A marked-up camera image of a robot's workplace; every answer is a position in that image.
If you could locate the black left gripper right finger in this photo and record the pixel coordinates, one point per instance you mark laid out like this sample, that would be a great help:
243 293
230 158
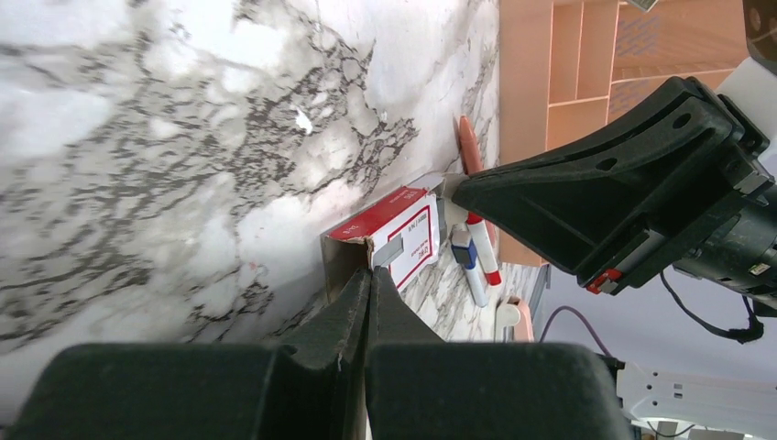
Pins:
422 387

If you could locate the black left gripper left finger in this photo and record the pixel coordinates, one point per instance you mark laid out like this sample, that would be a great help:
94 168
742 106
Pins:
301 386

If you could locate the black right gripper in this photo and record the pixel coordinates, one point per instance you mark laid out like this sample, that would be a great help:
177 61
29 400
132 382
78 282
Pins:
677 179

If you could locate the grey staple strips tray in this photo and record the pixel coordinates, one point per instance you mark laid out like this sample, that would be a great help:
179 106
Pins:
392 250

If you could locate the red white staple box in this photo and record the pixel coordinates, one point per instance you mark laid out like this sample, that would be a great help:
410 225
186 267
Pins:
415 211

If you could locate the small pink stapler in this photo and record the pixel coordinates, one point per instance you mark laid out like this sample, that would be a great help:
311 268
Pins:
513 321

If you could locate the red capped white marker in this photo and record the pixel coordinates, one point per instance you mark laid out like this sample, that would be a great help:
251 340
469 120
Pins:
478 230

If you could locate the salmon pink pen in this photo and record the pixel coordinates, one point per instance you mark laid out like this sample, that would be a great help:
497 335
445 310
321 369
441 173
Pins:
469 148

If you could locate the blue capped white marker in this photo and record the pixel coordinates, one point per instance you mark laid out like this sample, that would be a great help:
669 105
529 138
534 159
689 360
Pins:
464 251

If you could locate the peach plastic file organizer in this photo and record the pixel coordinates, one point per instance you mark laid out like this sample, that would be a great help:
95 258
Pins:
567 68

